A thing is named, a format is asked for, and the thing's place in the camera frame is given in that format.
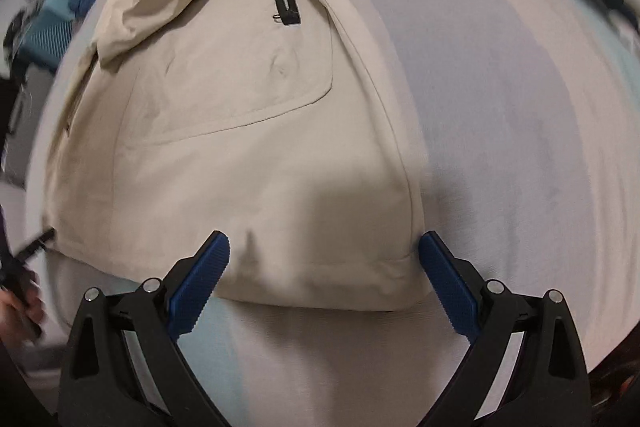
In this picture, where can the person's left hand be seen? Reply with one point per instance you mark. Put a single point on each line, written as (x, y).
(12, 312)

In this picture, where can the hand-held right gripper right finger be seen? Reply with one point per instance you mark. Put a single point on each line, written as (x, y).
(450, 287)

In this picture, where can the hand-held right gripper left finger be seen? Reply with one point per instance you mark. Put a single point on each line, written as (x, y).
(197, 292)

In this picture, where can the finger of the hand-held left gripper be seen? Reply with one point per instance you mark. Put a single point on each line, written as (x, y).
(37, 244)

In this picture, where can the cream and black hooded jacket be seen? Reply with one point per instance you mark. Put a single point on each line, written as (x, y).
(250, 132)

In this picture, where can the bed with striped sheet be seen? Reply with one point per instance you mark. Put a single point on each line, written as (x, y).
(500, 107)

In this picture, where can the teal suitcase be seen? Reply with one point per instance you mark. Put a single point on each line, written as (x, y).
(47, 37)

